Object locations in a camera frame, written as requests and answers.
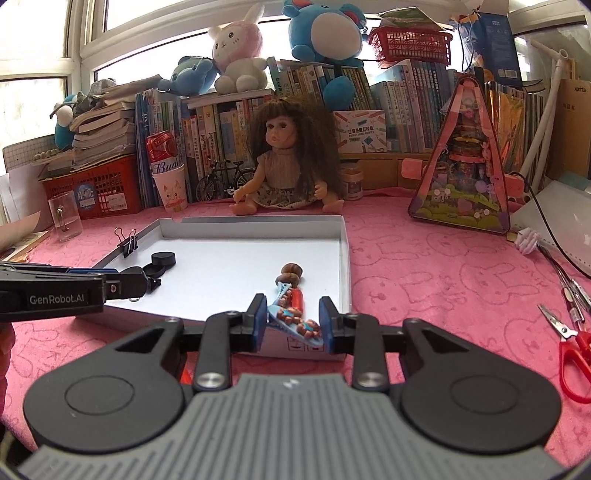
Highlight red beverage can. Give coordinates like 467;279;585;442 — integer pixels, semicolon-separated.
146;130;179;174

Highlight blue and white plush toy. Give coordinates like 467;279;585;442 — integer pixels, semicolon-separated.
52;92;82;151

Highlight small metal scissors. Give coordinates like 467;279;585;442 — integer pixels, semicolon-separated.
537;244;591;334

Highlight row of green-blue books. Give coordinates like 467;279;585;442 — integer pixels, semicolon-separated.
267;56;373;112

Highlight beige paper sheet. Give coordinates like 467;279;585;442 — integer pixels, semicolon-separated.
0;211;42;253

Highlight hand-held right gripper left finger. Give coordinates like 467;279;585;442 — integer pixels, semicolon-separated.
113;293;269;392

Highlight white coiled cable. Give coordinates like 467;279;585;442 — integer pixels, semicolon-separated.
513;228;540;255

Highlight row of blue-spined books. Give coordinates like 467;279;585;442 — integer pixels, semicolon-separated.
370;59;468;154

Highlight brown-haired doll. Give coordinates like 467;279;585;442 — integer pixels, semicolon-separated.
229;98;345;217

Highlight white cardboard box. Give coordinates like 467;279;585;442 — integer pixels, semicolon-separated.
90;215;354;361

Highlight pink rabbit plush toy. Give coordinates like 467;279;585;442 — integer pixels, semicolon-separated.
207;4;269;96

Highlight small blue plush toy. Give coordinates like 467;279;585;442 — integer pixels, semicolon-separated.
157;55;219;98

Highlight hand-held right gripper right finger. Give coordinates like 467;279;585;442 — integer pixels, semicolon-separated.
318;295;481;392

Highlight stack of worn books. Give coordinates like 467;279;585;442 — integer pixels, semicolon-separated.
68;76;163;172

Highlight small red plastic basket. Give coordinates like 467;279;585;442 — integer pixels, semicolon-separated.
368;26;454;66

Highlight colourful pencil box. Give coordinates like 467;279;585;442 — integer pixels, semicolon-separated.
332;109;388;153

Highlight large red plastic basket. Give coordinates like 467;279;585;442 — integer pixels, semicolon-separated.
39;154;144;221

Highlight tall cardboard package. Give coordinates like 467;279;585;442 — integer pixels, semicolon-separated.
549;75;591;182

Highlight black cable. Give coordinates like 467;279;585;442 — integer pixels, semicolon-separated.
507;171;591;278

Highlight white paper cup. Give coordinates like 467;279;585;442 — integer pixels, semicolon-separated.
151;164;189;213

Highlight white tube lamp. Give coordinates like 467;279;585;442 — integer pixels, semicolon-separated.
521;39;576;182

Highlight blue carton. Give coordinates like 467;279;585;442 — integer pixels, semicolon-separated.
454;11;525;91

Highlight row of thin blue booklets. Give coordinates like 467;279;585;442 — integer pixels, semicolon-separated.
135;88;161;209

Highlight large blue plush toy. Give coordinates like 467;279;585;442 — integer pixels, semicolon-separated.
282;0;368;110

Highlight pink rabbit print cloth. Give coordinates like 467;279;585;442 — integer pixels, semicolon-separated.
0;185;591;468

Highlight grey toy figure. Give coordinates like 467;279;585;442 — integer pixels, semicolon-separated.
73;78;112;112

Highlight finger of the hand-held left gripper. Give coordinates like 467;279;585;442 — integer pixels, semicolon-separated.
65;266;122;276
99;268;163;305

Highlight row of colourful upright books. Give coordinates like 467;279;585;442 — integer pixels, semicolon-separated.
181;95;274;200

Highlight pink triangular toy case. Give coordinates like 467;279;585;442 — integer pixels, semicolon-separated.
407;74;513;236

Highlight red handled scissors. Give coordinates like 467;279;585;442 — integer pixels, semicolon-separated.
537;303;591;405

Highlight clear glass mug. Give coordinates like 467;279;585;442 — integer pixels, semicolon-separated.
47;190;84;243

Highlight blue hair clip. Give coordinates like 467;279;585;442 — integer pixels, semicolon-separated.
268;281;325;348

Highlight small labelled jar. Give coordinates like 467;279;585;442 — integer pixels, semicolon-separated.
340;165;365;201

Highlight shiny gold red packets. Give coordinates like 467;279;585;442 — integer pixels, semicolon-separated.
484;80;546;177

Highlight black binder clip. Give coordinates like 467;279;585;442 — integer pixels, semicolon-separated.
114;226;139;258

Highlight black miniature bicycle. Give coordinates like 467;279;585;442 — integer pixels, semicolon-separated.
195;159;256;203

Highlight white grid board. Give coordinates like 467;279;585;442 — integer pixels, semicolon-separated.
2;133;59;175

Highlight pile of flat books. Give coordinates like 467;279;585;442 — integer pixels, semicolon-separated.
0;229;51;264

